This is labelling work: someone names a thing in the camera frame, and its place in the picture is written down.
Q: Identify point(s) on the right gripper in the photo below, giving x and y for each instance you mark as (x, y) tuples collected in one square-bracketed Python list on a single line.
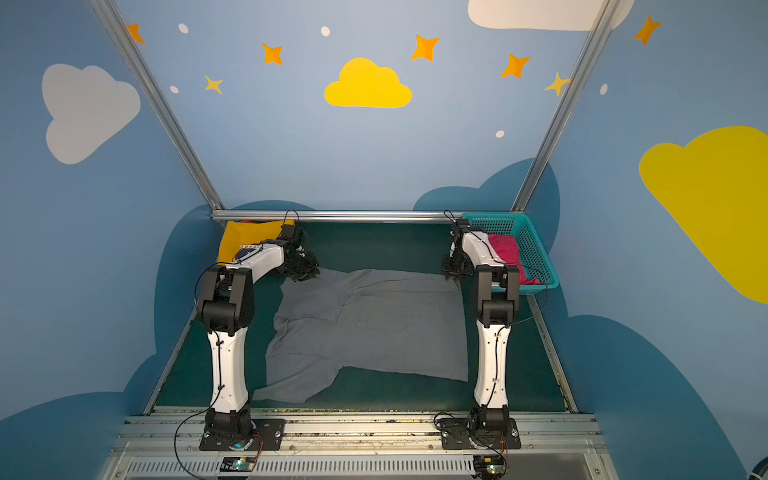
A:
[(454, 266)]

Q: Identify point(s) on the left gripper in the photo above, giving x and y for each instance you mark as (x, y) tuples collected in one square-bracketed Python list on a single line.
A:
[(303, 264)]

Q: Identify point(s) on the grey t-shirt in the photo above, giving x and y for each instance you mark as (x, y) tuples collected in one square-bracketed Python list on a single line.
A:
[(380, 320)]

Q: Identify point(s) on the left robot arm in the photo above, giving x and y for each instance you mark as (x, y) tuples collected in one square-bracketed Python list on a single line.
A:
[(226, 308)]

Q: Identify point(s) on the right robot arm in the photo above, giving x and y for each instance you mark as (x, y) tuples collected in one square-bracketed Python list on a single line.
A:
[(497, 302)]

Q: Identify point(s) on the magenta t-shirt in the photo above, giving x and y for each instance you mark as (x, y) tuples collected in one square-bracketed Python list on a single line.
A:
[(507, 250)]

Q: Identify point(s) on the folded yellow t-shirt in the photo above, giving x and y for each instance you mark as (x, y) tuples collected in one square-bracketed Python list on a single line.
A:
[(237, 234)]

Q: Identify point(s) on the teal plastic basket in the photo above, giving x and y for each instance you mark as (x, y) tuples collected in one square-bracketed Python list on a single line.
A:
[(535, 262)]

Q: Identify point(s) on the right controller board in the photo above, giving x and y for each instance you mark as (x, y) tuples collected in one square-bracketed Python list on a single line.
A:
[(488, 467)]

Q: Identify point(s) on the controller board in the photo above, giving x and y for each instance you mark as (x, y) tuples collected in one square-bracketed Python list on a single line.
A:
[(238, 465), (488, 467)]

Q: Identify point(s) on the left controller board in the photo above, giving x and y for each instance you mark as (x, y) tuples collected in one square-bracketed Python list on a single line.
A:
[(238, 465)]

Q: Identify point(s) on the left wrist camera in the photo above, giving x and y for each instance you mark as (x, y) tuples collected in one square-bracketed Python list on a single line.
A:
[(290, 235)]

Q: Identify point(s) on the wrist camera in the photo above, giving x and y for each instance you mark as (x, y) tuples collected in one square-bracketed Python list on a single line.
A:
[(458, 229), (290, 235)]

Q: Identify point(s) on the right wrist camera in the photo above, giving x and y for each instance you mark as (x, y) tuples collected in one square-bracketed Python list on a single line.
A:
[(458, 229)]

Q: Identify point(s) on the aluminium back rail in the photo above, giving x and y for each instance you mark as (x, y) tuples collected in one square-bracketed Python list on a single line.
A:
[(420, 217)]

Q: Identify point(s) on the left aluminium post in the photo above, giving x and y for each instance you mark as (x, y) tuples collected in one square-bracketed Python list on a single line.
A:
[(113, 22)]

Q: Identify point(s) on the aluminium post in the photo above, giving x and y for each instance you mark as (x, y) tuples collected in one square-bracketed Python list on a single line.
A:
[(113, 22), (583, 68)]

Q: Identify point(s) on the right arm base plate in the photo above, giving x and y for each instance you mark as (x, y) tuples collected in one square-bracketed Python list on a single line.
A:
[(458, 434)]

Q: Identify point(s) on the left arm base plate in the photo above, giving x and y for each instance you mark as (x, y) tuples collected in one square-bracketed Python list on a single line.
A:
[(249, 435)]

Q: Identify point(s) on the front aluminium rail bed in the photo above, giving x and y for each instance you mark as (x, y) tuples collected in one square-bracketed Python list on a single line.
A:
[(320, 444)]

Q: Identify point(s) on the right aluminium post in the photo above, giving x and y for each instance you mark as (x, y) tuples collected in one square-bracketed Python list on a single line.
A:
[(583, 68)]

